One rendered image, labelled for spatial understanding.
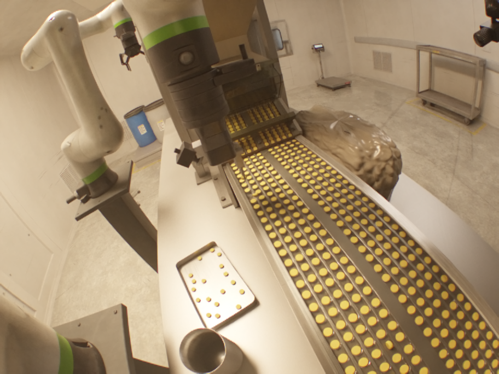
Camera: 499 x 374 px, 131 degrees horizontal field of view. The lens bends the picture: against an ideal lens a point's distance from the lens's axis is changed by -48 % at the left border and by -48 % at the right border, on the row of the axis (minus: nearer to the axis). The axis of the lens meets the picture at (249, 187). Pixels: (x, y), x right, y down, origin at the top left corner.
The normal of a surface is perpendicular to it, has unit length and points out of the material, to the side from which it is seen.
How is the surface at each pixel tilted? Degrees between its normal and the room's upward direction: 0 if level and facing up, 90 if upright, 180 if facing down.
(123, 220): 90
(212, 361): 0
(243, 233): 0
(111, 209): 90
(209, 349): 0
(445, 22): 90
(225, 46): 90
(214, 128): 101
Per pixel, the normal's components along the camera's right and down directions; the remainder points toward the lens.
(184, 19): 0.52, 0.43
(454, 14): -0.92, 0.39
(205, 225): -0.25, -0.75
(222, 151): 0.31, 0.53
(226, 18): 0.40, 0.82
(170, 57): -0.13, 0.64
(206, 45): 0.84, 0.15
